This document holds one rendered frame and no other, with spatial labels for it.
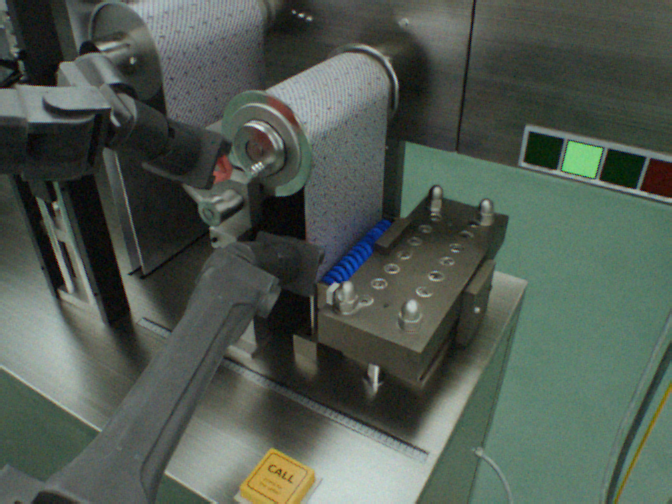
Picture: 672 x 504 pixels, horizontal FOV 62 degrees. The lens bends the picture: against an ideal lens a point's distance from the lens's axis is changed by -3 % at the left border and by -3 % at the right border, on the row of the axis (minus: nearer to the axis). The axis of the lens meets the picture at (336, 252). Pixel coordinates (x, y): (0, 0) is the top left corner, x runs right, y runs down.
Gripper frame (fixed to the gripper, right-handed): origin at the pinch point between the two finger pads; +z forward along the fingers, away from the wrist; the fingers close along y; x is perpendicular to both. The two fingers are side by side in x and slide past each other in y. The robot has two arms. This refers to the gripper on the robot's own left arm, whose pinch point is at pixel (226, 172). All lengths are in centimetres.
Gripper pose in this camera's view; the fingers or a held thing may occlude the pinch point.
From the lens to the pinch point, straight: 75.6
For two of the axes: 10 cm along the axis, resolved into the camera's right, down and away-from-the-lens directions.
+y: 8.5, 3.1, -4.3
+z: 4.0, 1.4, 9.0
